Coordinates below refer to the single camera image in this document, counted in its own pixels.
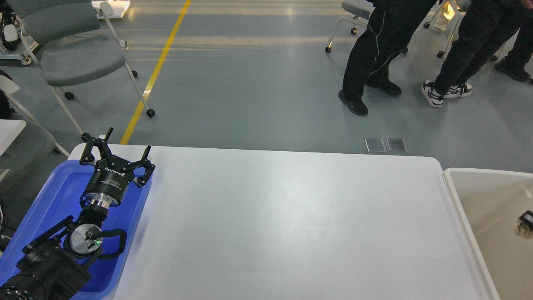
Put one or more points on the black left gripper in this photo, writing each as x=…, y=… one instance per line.
x=112, y=176

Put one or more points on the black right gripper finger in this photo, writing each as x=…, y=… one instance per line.
x=526, y=219

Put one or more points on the brown paper ball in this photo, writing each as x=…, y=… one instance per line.
x=524, y=231

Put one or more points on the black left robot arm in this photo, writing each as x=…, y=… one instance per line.
x=74, y=241

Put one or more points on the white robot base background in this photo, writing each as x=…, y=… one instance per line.
x=13, y=43

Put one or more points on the white plastic bin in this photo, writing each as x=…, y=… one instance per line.
x=488, y=204

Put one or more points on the blue plastic tray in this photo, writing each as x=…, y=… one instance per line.
x=59, y=198

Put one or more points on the grey chair at left edge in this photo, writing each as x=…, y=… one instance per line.
x=31, y=146

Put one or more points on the white table at left edge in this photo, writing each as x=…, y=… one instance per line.
x=9, y=130

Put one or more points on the grey rolling chair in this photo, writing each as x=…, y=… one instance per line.
x=79, y=61

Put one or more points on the right floor socket plate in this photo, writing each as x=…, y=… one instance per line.
x=397, y=145

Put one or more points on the floor socket plate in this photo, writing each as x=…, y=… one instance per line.
x=397, y=145
x=375, y=145

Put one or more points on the left floor socket plate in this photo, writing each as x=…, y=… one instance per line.
x=375, y=145

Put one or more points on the person with white sneakers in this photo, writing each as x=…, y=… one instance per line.
x=486, y=25

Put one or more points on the person in black at right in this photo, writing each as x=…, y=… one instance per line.
x=513, y=65

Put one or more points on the person in striped black trousers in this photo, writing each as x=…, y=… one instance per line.
x=390, y=28

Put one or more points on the white rolling chair background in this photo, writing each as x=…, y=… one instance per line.
x=360, y=11

